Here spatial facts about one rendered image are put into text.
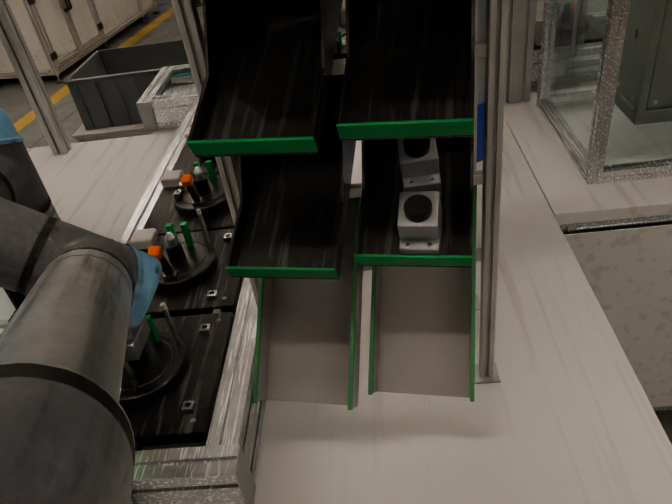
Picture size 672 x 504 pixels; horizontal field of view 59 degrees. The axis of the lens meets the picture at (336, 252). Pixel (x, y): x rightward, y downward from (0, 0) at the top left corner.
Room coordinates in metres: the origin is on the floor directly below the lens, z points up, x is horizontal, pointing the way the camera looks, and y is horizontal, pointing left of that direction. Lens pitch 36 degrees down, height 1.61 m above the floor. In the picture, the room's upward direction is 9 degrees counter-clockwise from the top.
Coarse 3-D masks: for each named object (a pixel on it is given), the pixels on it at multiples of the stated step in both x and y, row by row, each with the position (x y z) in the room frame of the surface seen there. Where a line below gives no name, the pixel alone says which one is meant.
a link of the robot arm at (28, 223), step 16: (0, 176) 0.51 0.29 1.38; (0, 192) 0.49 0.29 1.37; (0, 208) 0.46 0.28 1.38; (16, 208) 0.47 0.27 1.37; (0, 224) 0.44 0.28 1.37; (16, 224) 0.45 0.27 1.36; (32, 224) 0.45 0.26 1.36; (0, 240) 0.43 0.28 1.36; (16, 240) 0.44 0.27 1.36; (32, 240) 0.44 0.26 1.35; (0, 256) 0.43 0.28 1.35; (16, 256) 0.43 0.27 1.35; (0, 272) 0.42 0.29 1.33; (16, 272) 0.42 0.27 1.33; (16, 288) 0.43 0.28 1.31
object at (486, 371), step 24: (192, 0) 0.67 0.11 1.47; (504, 0) 0.62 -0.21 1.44; (192, 24) 0.66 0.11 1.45; (504, 24) 0.62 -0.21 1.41; (192, 48) 0.66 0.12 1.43; (504, 48) 0.62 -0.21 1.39; (192, 72) 0.66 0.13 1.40; (504, 72) 0.62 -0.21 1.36; (504, 96) 0.62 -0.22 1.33; (480, 288) 0.64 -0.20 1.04; (480, 312) 0.63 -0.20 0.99; (480, 336) 0.63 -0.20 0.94; (480, 360) 0.63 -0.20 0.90
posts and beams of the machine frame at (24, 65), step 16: (0, 0) 1.79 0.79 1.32; (0, 16) 1.78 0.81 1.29; (0, 32) 1.78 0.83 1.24; (16, 32) 1.79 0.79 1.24; (16, 48) 1.78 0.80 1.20; (16, 64) 1.78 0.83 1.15; (32, 64) 1.80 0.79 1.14; (32, 80) 1.78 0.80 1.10; (32, 96) 1.78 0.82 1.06; (48, 96) 1.81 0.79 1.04; (48, 112) 1.78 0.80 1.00; (48, 128) 1.79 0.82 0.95; (64, 144) 1.79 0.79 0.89
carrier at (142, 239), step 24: (144, 240) 0.99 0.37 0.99; (168, 240) 0.89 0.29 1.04; (192, 240) 0.95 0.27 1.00; (216, 240) 0.98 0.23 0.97; (192, 264) 0.88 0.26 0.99; (216, 264) 0.89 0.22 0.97; (168, 288) 0.83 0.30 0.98; (192, 288) 0.83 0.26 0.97; (216, 288) 0.82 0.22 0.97; (240, 288) 0.83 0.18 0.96; (192, 312) 0.78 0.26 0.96
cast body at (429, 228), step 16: (400, 192) 0.56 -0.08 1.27; (416, 192) 0.55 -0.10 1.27; (432, 192) 0.54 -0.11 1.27; (400, 208) 0.54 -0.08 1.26; (416, 208) 0.52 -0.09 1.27; (432, 208) 0.53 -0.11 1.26; (400, 224) 0.52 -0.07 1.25; (416, 224) 0.51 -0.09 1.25; (432, 224) 0.51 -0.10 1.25; (400, 240) 0.53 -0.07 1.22; (416, 240) 0.52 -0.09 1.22; (432, 240) 0.52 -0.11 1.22
